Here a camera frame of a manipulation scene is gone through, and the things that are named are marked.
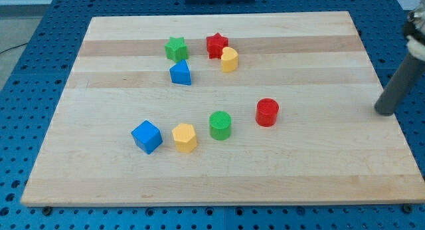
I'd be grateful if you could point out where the green star block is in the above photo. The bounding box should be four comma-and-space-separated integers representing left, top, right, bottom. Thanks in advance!
165, 37, 189, 62

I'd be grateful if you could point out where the red star block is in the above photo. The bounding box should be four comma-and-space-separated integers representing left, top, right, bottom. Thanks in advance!
206, 33, 228, 58

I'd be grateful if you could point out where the red cylinder block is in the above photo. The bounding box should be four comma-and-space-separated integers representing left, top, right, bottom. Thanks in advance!
255, 98, 280, 127

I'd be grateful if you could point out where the blue triangle block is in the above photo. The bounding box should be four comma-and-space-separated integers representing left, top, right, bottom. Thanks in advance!
169, 60, 191, 86

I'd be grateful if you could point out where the yellow hexagon block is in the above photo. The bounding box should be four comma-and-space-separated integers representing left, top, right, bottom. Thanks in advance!
172, 123, 197, 153

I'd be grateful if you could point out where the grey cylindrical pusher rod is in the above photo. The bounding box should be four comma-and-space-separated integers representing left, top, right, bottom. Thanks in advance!
374, 53, 424, 116

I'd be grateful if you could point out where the robot arm end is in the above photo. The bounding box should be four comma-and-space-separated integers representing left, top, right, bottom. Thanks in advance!
402, 0, 424, 61

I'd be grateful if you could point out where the yellow heart block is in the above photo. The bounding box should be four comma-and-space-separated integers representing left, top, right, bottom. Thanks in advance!
220, 47, 238, 73

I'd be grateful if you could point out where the black cable on floor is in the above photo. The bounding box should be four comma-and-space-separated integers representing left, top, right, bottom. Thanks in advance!
0, 42, 29, 55

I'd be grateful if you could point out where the green cylinder block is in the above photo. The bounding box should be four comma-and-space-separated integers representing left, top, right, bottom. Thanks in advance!
209, 111, 232, 141

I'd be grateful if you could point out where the blue cube block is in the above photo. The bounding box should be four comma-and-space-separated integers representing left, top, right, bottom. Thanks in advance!
131, 120, 163, 155

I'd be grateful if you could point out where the wooden board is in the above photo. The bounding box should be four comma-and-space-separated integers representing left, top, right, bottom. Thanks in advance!
21, 11, 424, 207

